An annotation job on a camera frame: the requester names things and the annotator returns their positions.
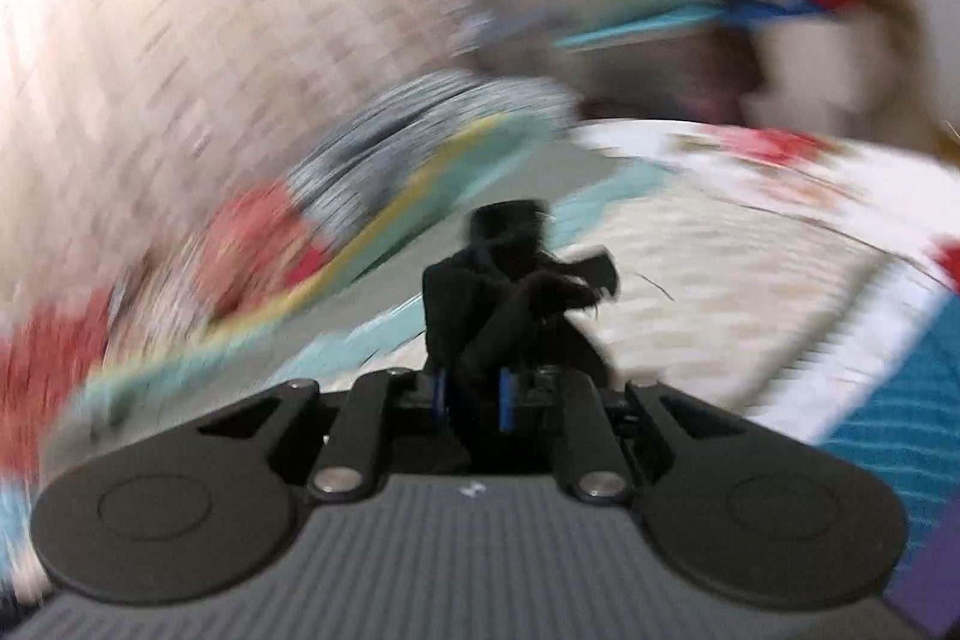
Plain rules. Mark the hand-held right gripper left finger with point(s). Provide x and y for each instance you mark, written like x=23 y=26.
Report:
x=441 y=397

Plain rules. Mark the red floral cloth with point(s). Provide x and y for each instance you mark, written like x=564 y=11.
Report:
x=255 y=235

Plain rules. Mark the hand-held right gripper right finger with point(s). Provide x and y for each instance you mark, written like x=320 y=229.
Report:
x=508 y=397

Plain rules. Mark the patterned printed blanket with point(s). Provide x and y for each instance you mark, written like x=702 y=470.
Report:
x=750 y=280

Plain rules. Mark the blue white paisley cloth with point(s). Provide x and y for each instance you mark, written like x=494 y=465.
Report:
x=375 y=145

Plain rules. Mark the black pants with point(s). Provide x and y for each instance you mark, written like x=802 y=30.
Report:
x=495 y=302

